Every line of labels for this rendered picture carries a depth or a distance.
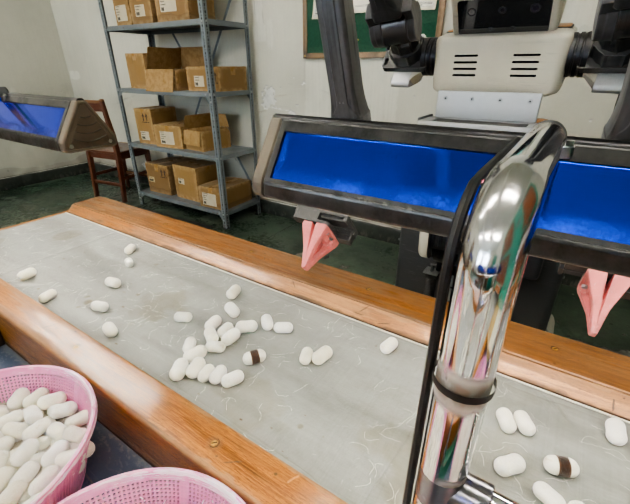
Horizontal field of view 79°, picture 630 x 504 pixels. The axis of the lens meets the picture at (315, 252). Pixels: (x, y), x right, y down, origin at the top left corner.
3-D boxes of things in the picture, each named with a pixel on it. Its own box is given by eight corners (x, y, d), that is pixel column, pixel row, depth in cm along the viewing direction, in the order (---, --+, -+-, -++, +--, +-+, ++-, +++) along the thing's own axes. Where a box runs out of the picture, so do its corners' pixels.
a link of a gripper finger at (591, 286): (652, 341, 42) (664, 267, 45) (576, 320, 45) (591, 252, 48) (631, 355, 47) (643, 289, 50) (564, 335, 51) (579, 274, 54)
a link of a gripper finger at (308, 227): (321, 268, 58) (344, 216, 61) (284, 257, 62) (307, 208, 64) (335, 284, 64) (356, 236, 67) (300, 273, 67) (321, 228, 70)
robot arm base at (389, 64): (437, 41, 95) (392, 42, 101) (432, 16, 88) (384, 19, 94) (427, 72, 94) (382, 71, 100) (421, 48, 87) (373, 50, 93)
